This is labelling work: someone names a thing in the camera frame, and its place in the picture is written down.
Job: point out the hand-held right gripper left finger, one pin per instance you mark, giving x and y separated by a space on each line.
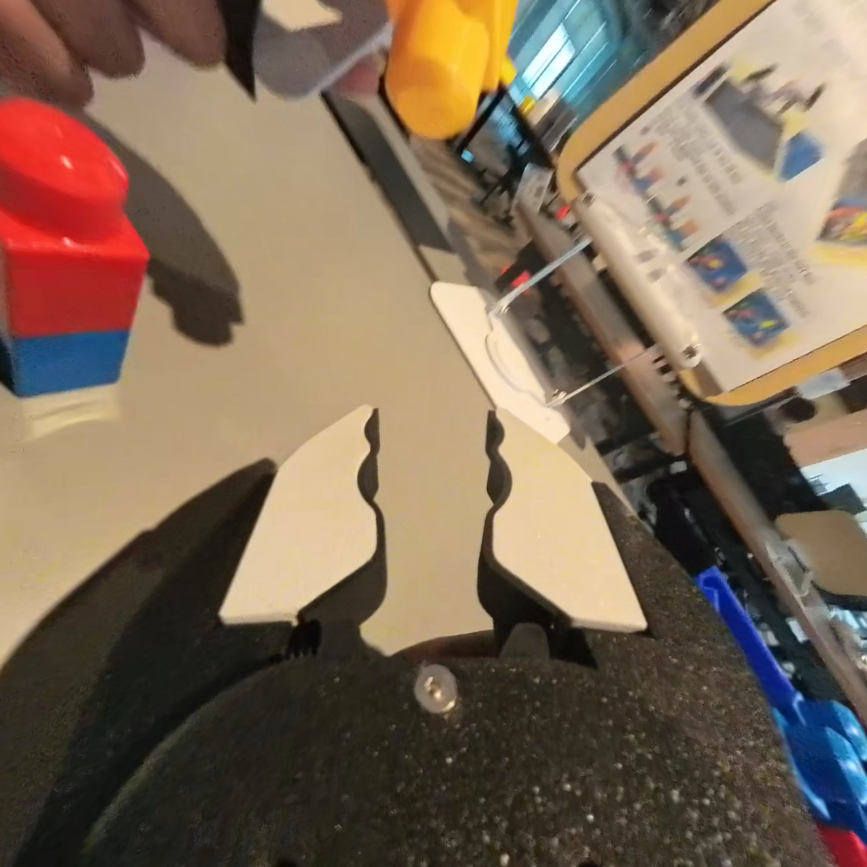
298 542

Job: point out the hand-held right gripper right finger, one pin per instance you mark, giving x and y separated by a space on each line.
562 542

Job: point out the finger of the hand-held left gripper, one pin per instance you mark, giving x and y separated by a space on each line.
311 54

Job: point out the yellow mega block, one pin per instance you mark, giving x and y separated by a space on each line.
433 68

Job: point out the large blue plastic bin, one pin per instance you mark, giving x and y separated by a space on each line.
745 637

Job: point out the blue mega block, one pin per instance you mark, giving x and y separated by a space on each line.
68 362

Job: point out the red mega block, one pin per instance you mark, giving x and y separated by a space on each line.
68 271

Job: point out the group of mega block towers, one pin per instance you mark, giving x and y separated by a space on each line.
840 758

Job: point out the black desk mat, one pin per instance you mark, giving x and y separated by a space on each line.
386 169

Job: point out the white desk mat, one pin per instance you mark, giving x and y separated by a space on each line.
467 318

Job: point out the white clipboard stand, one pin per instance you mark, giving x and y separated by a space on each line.
637 284

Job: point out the wooden clipboard with instruction sheet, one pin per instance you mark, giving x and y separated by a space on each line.
745 203

